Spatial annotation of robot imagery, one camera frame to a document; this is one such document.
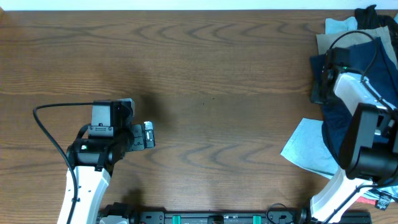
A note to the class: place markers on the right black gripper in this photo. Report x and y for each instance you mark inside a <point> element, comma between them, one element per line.
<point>316,96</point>

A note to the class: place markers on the black garment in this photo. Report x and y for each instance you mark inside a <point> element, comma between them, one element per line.
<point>369,19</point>

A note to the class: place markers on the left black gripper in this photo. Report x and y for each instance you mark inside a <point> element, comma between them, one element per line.
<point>140,142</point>

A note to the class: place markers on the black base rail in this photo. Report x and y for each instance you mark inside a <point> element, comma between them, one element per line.
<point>124,213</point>

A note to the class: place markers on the red garment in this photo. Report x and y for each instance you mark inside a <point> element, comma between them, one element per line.
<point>366,201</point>

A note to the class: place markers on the black clothing tag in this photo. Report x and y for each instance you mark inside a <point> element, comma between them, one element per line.
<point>383,201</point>

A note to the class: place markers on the light blue cloth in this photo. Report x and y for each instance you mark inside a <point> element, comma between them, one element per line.
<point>306,149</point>

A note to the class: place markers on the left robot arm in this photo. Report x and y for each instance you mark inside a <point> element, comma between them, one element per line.
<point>92,157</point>

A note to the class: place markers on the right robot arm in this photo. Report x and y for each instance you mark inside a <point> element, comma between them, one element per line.
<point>368,154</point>

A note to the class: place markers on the khaki beige shorts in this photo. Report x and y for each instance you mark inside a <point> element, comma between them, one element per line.
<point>324,41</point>

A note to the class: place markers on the light blue garment top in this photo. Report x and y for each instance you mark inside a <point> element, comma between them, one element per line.
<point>334,26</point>

